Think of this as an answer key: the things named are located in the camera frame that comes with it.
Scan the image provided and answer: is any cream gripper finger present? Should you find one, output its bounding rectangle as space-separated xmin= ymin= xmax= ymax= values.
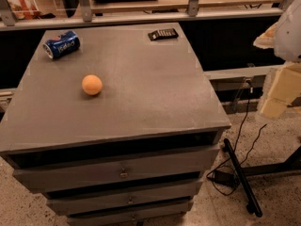
xmin=253 ymin=23 xmax=277 ymax=49
xmin=260 ymin=63 xmax=301 ymax=119

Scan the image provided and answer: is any orange fruit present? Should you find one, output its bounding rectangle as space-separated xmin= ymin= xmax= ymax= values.
xmin=82 ymin=74 xmax=103 ymax=95

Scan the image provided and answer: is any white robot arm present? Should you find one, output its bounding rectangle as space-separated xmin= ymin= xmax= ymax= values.
xmin=253 ymin=0 xmax=301 ymax=119

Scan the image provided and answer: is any black power adapter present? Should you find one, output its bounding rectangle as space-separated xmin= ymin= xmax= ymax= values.
xmin=212 ymin=170 xmax=235 ymax=186

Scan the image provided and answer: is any black metal stand leg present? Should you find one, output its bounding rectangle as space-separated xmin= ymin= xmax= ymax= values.
xmin=224 ymin=138 xmax=262 ymax=218

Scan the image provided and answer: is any grey drawer cabinet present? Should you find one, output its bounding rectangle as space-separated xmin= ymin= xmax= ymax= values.
xmin=0 ymin=24 xmax=230 ymax=226

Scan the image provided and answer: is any blue pepsi can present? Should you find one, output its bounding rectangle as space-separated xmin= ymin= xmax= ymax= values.
xmin=42 ymin=30 xmax=80 ymax=59

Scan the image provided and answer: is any red white package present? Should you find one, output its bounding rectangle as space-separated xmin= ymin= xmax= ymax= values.
xmin=8 ymin=0 xmax=41 ymax=20

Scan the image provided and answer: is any metal railing frame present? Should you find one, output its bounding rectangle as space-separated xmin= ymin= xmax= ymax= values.
xmin=0 ymin=0 xmax=293 ymax=31

